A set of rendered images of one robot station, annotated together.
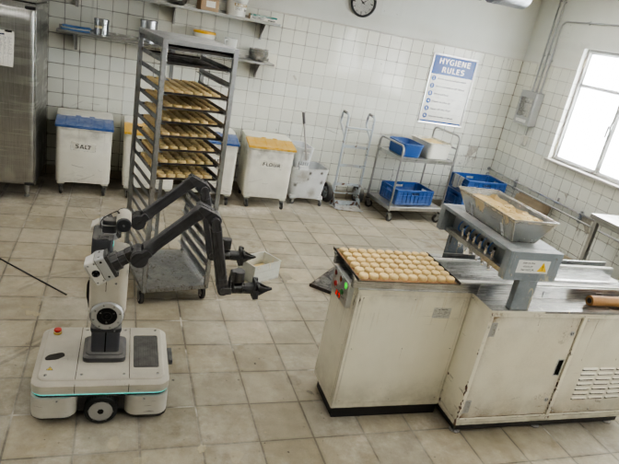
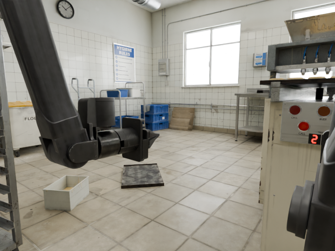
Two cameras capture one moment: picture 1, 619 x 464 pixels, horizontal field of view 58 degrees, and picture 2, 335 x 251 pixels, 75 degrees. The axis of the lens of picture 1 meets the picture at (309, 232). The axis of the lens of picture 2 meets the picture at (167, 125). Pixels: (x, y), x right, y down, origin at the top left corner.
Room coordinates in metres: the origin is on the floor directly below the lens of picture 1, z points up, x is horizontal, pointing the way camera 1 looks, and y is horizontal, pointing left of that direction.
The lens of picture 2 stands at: (2.43, 0.57, 0.87)
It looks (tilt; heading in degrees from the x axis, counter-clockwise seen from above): 8 degrees down; 328
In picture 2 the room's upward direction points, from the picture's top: straight up
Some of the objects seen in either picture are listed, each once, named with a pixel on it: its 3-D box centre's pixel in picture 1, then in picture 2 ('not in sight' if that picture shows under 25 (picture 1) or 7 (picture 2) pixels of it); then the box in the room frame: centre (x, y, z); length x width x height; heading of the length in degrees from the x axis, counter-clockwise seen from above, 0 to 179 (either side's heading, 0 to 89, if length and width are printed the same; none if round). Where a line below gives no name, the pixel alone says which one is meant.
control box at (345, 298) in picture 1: (342, 285); (322, 123); (2.75, -0.23, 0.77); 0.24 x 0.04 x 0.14; 20
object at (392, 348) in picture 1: (389, 336); (320, 182); (2.88, -0.57, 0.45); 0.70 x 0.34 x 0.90; 110
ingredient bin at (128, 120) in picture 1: (147, 157); not in sight; (5.85, 1.87, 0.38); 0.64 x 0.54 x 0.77; 22
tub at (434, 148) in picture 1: (429, 147); (128, 92); (6.95, -1.27, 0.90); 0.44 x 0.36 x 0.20; 30
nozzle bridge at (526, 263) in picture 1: (489, 253); (334, 70); (3.05, -1.05, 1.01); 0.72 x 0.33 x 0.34; 20
